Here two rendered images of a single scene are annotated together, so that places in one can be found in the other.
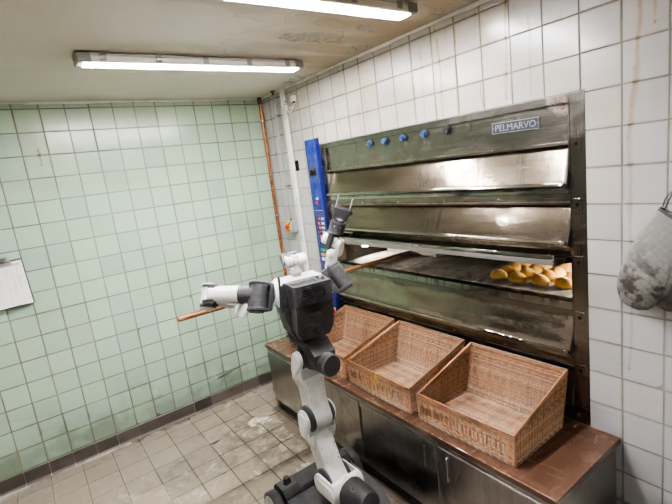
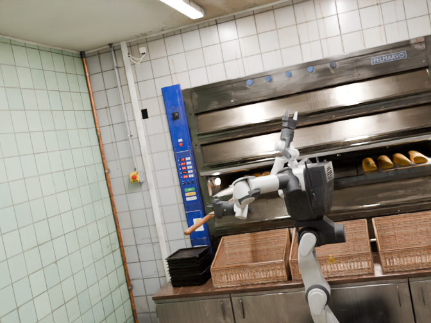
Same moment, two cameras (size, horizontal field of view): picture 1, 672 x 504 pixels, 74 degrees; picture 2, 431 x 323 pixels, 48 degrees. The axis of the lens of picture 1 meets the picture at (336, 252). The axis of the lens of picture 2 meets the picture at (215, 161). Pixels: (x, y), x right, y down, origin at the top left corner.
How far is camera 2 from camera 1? 2.40 m
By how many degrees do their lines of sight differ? 39
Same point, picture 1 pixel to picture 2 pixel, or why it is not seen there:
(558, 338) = not seen: outside the picture
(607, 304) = not seen: outside the picture
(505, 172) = (386, 88)
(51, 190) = not seen: outside the picture
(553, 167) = (420, 80)
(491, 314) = (384, 191)
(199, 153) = (47, 100)
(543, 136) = (410, 62)
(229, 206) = (73, 159)
